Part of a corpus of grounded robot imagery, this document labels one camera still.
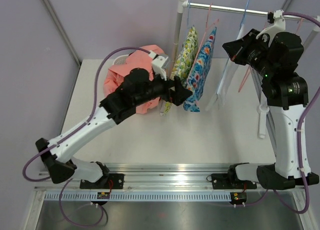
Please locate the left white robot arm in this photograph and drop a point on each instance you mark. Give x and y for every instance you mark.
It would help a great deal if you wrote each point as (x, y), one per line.
(135, 90)

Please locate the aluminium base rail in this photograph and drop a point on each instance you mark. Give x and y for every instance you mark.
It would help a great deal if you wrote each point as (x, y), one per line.
(167, 177)

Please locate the pink skirt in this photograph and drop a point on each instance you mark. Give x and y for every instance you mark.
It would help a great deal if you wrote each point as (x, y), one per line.
(117, 72)

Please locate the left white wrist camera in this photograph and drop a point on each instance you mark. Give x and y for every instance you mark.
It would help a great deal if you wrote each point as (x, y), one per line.
(159, 64)

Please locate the blue hanger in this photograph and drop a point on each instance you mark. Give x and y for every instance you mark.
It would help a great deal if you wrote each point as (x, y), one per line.
(188, 26)
(245, 12)

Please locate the white slotted cable duct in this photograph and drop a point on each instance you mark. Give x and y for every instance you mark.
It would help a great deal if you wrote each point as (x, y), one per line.
(139, 196)

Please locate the white metal clothes rack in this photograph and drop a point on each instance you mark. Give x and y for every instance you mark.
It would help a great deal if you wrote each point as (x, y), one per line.
(183, 4)

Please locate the pink hanger rightmost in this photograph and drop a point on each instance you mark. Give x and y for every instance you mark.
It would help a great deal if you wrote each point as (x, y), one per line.
(299, 25)

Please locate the blue hanger leftmost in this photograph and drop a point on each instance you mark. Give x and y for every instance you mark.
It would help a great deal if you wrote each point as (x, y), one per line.
(188, 26)

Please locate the white skirt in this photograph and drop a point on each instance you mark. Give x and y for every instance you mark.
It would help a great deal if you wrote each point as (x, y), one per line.
(219, 97)

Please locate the white perforated plastic basket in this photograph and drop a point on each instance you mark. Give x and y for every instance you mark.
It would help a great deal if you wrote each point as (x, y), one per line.
(120, 60)

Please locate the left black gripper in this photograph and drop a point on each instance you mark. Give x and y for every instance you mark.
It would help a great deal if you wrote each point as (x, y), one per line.
(180, 93)

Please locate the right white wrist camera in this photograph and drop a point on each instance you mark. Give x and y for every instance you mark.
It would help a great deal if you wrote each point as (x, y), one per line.
(277, 24)

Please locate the blue floral skirt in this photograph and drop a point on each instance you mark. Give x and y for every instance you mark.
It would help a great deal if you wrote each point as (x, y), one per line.
(197, 77)

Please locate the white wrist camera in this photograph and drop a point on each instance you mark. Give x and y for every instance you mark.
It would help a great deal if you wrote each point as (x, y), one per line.
(159, 64)
(277, 24)

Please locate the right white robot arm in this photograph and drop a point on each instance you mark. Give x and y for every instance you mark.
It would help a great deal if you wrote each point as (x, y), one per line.
(275, 59)

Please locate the yellow lemon print skirt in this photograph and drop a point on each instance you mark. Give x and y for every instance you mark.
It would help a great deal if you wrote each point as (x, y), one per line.
(186, 57)

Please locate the pink hanger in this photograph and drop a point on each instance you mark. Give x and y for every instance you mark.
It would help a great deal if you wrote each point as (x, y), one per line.
(299, 25)
(245, 77)
(207, 28)

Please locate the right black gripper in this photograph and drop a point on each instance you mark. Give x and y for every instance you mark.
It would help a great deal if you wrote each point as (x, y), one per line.
(242, 45)

